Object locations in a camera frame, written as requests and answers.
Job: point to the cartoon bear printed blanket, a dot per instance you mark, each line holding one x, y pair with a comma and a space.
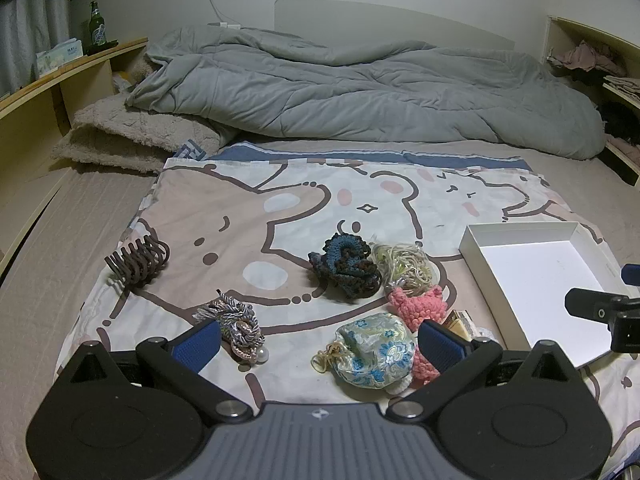
280, 220

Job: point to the white cardboard box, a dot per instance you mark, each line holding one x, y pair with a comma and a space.
545, 280

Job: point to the green glass bottle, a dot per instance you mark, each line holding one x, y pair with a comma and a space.
96, 27

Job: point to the pink crochet doll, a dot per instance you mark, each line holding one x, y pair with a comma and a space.
417, 307

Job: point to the tissue pack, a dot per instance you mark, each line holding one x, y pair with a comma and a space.
57, 55

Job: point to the brown hair claw clip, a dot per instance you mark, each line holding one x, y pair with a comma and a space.
137, 257

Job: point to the grey curtain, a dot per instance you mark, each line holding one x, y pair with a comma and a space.
32, 30

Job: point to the wooden clothes shelf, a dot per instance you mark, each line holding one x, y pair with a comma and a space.
612, 85

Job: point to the black clothes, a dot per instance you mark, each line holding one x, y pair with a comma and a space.
620, 120

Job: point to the beige fleece blanket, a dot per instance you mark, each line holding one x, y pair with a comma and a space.
135, 135

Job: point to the wooden bedside shelf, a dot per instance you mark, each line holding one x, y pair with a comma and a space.
60, 90

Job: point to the pink folded clothes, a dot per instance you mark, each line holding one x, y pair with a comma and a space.
585, 55

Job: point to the grey duvet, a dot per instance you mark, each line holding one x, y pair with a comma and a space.
360, 90

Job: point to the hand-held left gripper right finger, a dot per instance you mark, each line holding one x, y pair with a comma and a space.
441, 347

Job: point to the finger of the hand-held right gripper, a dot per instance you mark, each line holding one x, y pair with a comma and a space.
631, 275
592, 307

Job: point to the blue floral brocade pouch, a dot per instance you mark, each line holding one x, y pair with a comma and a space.
375, 355

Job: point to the small gold box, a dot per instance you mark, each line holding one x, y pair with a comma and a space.
462, 325

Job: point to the dark blue crochet scrunchie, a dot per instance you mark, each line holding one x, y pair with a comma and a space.
345, 267

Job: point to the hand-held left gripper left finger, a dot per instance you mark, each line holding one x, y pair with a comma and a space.
196, 346

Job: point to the white charger plug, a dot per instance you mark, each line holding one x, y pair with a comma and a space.
227, 25

